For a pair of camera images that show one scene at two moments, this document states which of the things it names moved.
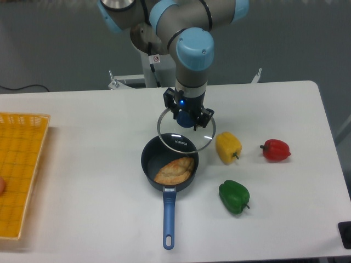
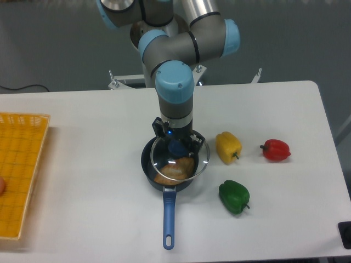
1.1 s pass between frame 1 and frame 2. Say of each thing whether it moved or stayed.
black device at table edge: stayed
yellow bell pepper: stayed
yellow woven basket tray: stayed
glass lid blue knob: moved
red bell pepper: stayed
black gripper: moved
